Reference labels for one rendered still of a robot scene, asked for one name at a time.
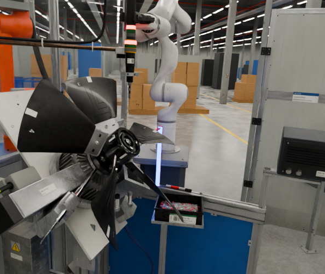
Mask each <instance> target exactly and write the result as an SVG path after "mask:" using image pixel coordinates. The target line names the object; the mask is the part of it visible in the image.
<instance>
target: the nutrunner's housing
mask: <svg viewBox="0 0 325 274"><path fill-rule="evenodd" d="M125 65H126V72H131V73H134V66H135V53H126V59H125ZM127 82H128V83H132V82H133V76H127Z"/></svg>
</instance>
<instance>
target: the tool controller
mask: <svg viewBox="0 0 325 274"><path fill-rule="evenodd" d="M277 174H281V175H287V176H293V177H299V178H306V179H312V180H319V181H323V182H325V131H323V130H314V129H304V128H295V127H283V133H282V137H281V143H280V149H279V155H278V162H277Z"/></svg>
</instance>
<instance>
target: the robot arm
mask: <svg viewBox="0 0 325 274"><path fill-rule="evenodd" d="M124 16H125V13H124V12H121V13H120V21H121V22H124ZM134 21H135V22H136V41H137V42H144V41H147V40H149V39H152V38H155V37H157V38H158V40H159V42H160V44H161V49H162V52H161V65H160V70H159V72H158V75H157V77H156V79H155V80H154V82H153V84H152V86H151V88H150V97H151V99H152V100H154V101H156V102H169V103H171V106H169V107H167V108H164V109H161V110H159V111H158V113H157V127H158V126H163V135H164V136H166V137H167V138H168V139H169V140H171V141H172V142H173V143H174V144H175V133H176V116H177V112H178V110H179V108H180V107H181V106H182V105H183V104H184V102H185V101H186V99H187V98H188V88H187V87H186V86H185V85H184V84H181V83H166V82H165V79H166V77H167V76H169V75H170V74H171V73H173V72H174V71H175V69H176V67H177V62H178V48H177V46H176V45H175V44H174V43H173V42H172V41H171V40H170V39H169V37H168V34H186V33H188V32H189V31H190V30H191V29H192V20H191V18H190V16H189V15H188V14H187V13H186V12H185V11H184V10H183V9H181V8H180V6H179V4H178V1H177V0H159V1H158V3H157V5H156V7H155V8H153V9H152V10H150V11H149V12H147V13H145V14H141V13H138V12H136V11H135V12H134ZM150 149H151V151H153V152H155V153H157V144H156V145H153V146H151V147H150ZM178 152H180V148H179V147H177V146H176V145H171V144H162V154H175V153H178Z"/></svg>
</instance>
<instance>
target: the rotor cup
mask: <svg viewBox="0 0 325 274"><path fill-rule="evenodd" d="M114 136H115V138H114V139H113V140H112V141H110V142H109V140H110V139H111V138H112V137H114ZM126 139H129V140H130V142H131V143H130V144H128V143H127V141H126ZM139 153H140V144H139V142H138V139H137V138H136V136H135V135H134V134H133V133H132V132H131V131H130V130H128V129H127V128H124V127H120V128H118V129H116V130H115V131H114V132H112V133H111V134H110V135H109V136H108V137H107V139H106V142H105V144H104V146H103V148H102V150H101V152H100V154H99V156H98V157H96V156H93V155H91V158H92V160H93V162H94V164H95V165H96V167H97V168H98V169H99V170H100V171H102V172H103V173H105V174H107V175H110V173H111V172H109V167H112V165H113V157H114V154H115V155H116V163H117V165H116V168H117V169H118V170H117V173H119V172H120V171H121V169H122V166H123V165H125V164H126V163H127V162H129V161H130V160H132V159H133V158H134V157H136V156H137V155H138V154H139ZM124 154H127V155H126V156H124V157H123V158H121V159H120V157H121V156H123V155H124Z"/></svg>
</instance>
